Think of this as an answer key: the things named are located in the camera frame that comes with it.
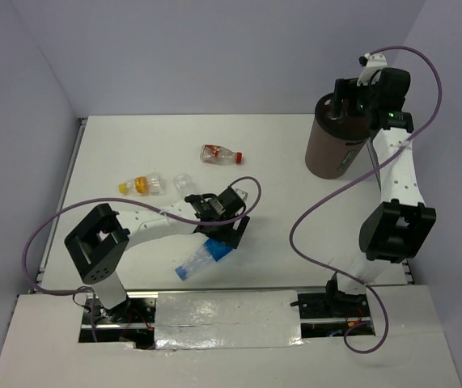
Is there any blue cap crushed water bottle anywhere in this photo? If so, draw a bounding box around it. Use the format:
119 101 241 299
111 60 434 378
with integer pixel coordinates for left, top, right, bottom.
175 238 234 280

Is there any blue label white cap bottle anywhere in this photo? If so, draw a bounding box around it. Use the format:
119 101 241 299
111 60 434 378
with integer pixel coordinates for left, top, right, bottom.
172 173 199 200

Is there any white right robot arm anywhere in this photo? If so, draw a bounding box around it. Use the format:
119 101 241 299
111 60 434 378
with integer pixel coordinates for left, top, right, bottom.
323 66 436 316

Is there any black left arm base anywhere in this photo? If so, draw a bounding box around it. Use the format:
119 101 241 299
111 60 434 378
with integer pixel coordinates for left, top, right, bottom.
76 296 158 350

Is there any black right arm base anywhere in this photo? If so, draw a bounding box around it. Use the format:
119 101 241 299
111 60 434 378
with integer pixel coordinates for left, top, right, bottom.
290 280 370 319

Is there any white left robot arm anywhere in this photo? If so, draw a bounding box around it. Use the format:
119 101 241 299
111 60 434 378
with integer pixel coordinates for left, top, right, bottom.
65 187 250 323

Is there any brown plastic waste bin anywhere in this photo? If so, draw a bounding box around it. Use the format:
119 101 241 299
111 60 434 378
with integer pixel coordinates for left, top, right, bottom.
305 93 369 179

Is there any red cap clear bottle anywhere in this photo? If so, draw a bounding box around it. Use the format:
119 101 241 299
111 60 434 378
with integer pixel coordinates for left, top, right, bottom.
200 144 243 166

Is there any yellow cap orange label bottle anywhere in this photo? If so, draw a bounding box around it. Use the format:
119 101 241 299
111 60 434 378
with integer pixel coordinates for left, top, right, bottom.
118 173 165 196

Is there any white foil covered front board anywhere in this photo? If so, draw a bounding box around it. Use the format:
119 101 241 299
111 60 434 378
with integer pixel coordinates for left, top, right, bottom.
0 286 460 387

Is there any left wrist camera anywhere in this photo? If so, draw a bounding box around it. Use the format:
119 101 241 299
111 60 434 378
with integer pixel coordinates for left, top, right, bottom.
233 188 248 203

